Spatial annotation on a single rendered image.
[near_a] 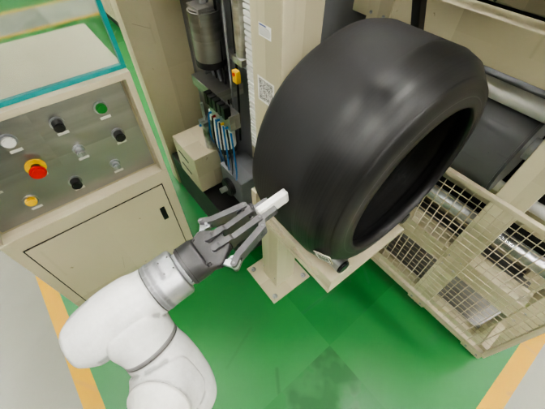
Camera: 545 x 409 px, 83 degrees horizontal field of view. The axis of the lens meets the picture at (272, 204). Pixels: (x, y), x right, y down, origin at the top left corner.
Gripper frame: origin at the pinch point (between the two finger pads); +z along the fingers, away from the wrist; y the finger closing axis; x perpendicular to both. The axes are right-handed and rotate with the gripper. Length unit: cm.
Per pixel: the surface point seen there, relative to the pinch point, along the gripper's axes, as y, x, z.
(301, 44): 26.5, -8.8, 30.8
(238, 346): 14, 120, -29
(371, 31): 7.6, -17.7, 32.3
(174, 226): 57, 63, -19
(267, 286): 30, 123, 2
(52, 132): 62, 3, -30
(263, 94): 33.9, 5.0, 22.7
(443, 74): -8.4, -16.2, 32.0
